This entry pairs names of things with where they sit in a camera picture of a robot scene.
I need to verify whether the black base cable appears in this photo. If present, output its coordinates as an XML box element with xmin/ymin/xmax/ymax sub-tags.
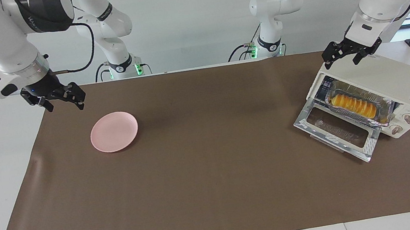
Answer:
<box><xmin>223</xmin><ymin>23</ymin><xmax>265</xmax><ymax>63</ymax></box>
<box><xmin>93</xmin><ymin>62</ymin><xmax>112</xmax><ymax>83</ymax></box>

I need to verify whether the pink round plate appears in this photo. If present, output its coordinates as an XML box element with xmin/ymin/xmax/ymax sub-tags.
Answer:
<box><xmin>87</xmin><ymin>109</ymin><xmax>142</xmax><ymax>156</ymax></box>

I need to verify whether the silver foil tray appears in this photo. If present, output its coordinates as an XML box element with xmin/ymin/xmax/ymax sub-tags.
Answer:
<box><xmin>323</xmin><ymin>73</ymin><xmax>398</xmax><ymax>133</ymax></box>

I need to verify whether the yellow sliced bread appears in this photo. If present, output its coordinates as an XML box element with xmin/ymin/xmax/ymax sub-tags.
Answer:
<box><xmin>330</xmin><ymin>87</ymin><xmax>379</xmax><ymax>123</ymax></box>

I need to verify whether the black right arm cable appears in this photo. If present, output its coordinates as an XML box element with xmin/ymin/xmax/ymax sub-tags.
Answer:
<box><xmin>41</xmin><ymin>20</ymin><xmax>99</xmax><ymax>77</ymax></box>

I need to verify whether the brown table mat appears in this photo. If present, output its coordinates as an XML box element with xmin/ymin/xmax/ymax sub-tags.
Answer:
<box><xmin>0</xmin><ymin>38</ymin><xmax>410</xmax><ymax>230</ymax></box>

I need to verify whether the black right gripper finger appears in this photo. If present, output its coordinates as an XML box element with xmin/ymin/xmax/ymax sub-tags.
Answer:
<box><xmin>73</xmin><ymin>96</ymin><xmax>87</xmax><ymax>111</ymax></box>
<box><xmin>40</xmin><ymin>98</ymin><xmax>55</xmax><ymax>114</ymax></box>

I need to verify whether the glass oven door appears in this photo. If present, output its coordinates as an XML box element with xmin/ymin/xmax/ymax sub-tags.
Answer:
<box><xmin>290</xmin><ymin>88</ymin><xmax>386</xmax><ymax>172</ymax></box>

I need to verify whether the cream toaster oven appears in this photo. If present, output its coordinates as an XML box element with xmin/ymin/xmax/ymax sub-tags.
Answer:
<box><xmin>285</xmin><ymin>47</ymin><xmax>410</xmax><ymax>172</ymax></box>

